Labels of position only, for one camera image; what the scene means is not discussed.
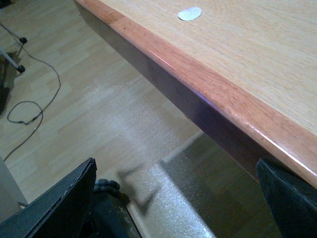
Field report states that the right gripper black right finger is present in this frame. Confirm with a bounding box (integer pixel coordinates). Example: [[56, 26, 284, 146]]
[[256, 159, 317, 238]]

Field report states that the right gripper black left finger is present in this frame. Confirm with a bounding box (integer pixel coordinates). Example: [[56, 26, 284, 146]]
[[0, 158, 96, 238]]

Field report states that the wooden pull-out keyboard tray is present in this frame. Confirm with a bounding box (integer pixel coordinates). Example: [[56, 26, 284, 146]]
[[78, 0, 317, 186]]

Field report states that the grey beaded object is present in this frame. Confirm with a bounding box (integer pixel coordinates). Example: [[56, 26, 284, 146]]
[[94, 179, 120, 194]]

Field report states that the round white sticker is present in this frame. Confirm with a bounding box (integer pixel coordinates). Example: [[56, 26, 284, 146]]
[[178, 7, 202, 21]]

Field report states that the black floor cable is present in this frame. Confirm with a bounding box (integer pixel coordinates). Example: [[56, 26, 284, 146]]
[[2, 42, 61, 162]]

